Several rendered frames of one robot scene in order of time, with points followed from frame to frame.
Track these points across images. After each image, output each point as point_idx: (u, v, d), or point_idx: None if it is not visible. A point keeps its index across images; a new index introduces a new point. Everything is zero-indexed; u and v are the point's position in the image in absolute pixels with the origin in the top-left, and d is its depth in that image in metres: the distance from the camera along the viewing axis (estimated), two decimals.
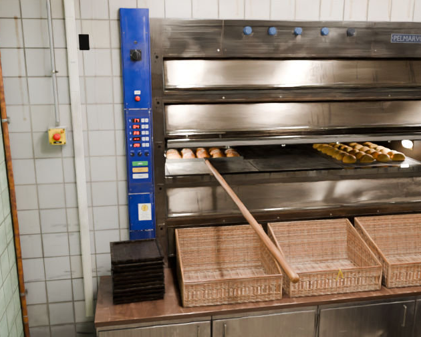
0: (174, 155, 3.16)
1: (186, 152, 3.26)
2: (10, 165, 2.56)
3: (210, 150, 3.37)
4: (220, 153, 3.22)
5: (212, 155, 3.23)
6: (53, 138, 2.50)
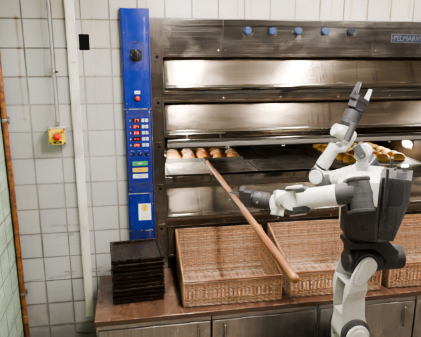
0: (174, 155, 3.16)
1: (186, 152, 3.26)
2: (10, 165, 2.56)
3: (210, 150, 3.37)
4: (220, 153, 3.22)
5: (212, 155, 3.23)
6: (53, 138, 2.50)
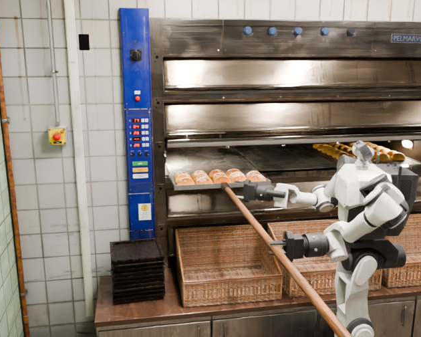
0: (185, 180, 2.51)
1: (200, 175, 2.61)
2: (10, 165, 2.56)
3: (228, 172, 2.72)
4: (242, 177, 2.57)
5: (232, 179, 2.58)
6: (53, 138, 2.50)
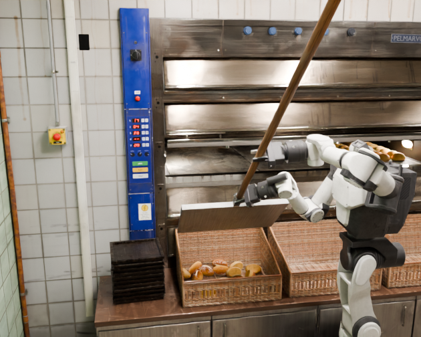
0: (196, 270, 2.76)
1: None
2: (10, 165, 2.56)
3: None
4: None
5: None
6: (53, 138, 2.50)
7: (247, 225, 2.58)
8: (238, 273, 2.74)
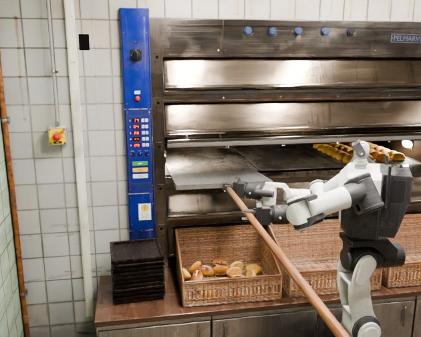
0: (196, 270, 2.76)
1: None
2: (10, 165, 2.56)
3: None
4: None
5: (228, 269, 2.82)
6: (53, 138, 2.50)
7: (234, 172, 2.86)
8: (238, 273, 2.75)
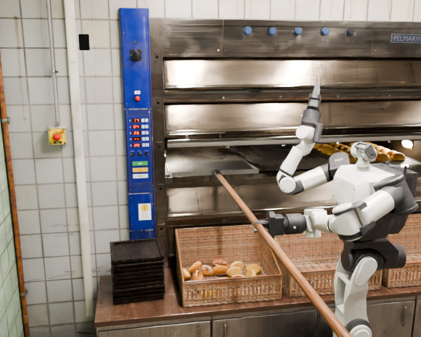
0: (196, 270, 2.76)
1: None
2: (10, 165, 2.56)
3: None
4: None
5: (228, 269, 2.82)
6: (53, 138, 2.50)
7: (224, 162, 3.14)
8: (238, 273, 2.75)
